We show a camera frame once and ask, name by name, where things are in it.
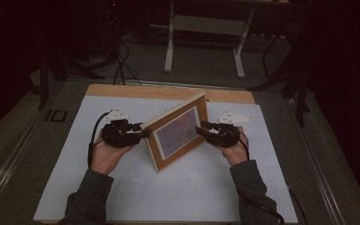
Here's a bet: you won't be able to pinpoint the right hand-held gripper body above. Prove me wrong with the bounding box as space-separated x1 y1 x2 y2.
206 111 254 149

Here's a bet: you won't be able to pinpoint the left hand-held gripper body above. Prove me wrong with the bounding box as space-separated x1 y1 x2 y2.
100 107 143 149

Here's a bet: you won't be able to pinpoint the wooden picture frame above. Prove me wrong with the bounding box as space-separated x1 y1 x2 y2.
140 91 209 173

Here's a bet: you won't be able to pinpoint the person's right hand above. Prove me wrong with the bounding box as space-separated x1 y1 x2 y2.
220 126 249 167

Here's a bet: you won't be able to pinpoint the person's left hand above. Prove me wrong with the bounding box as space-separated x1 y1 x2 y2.
89 130 136 176

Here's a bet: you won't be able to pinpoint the white table mat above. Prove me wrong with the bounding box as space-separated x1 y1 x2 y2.
32 95 299 224

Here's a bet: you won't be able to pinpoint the black metal stand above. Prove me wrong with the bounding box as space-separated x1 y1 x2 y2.
247 31 312 128
37 46 107 111

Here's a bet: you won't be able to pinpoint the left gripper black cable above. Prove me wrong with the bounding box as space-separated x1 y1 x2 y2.
87 111 111 172

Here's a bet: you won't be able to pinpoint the black floor cables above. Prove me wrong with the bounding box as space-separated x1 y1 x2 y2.
112 40 143 86

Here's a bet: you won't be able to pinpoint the white metal desk frame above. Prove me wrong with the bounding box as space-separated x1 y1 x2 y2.
163 0 258 80

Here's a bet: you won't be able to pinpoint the metal floor rail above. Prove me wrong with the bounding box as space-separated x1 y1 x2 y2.
285 97 347 225
0 106 46 217

